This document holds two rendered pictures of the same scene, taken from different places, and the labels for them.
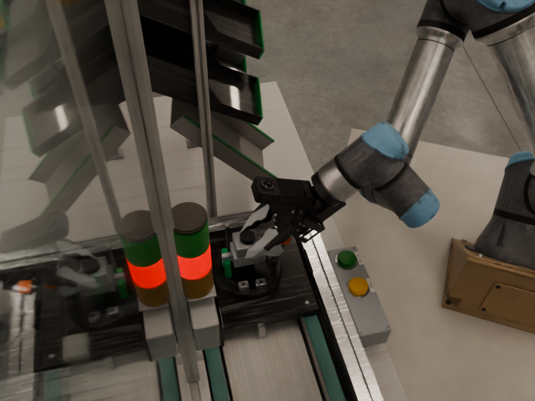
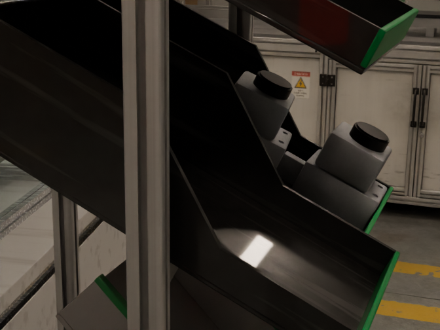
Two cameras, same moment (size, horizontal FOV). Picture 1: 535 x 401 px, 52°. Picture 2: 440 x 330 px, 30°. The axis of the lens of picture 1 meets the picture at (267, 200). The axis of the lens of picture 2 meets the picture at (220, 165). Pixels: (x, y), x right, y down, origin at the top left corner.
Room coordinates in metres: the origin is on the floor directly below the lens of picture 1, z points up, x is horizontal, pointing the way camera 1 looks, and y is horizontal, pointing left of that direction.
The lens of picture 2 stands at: (0.46, -0.08, 1.41)
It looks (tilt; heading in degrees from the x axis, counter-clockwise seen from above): 16 degrees down; 25
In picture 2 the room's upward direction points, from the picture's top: 1 degrees clockwise
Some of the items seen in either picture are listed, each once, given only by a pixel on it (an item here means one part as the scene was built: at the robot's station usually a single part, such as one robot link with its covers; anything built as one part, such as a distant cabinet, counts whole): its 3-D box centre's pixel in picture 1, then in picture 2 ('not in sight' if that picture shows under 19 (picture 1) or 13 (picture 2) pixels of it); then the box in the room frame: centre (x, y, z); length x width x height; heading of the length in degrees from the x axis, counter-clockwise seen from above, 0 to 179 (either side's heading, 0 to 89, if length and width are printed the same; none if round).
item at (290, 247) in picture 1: (247, 274); not in sight; (0.64, 0.04, 0.96); 0.24 x 0.24 x 0.02; 16
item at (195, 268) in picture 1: (192, 254); not in sight; (0.42, 0.10, 1.33); 0.05 x 0.05 x 0.05
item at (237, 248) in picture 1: (242, 247); not in sight; (0.64, 0.05, 1.06); 0.08 x 0.04 x 0.07; 106
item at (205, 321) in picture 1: (194, 271); not in sight; (0.42, 0.10, 1.29); 0.12 x 0.05 x 0.25; 16
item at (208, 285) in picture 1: (194, 274); not in sight; (0.42, 0.10, 1.28); 0.05 x 0.05 x 0.05
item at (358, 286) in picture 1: (357, 287); not in sight; (0.61, -0.19, 0.96); 0.04 x 0.04 x 0.02
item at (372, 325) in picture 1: (355, 294); not in sight; (0.61, -0.19, 0.93); 0.21 x 0.07 x 0.06; 16
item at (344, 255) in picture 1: (346, 259); not in sight; (0.68, -0.18, 0.96); 0.04 x 0.04 x 0.02
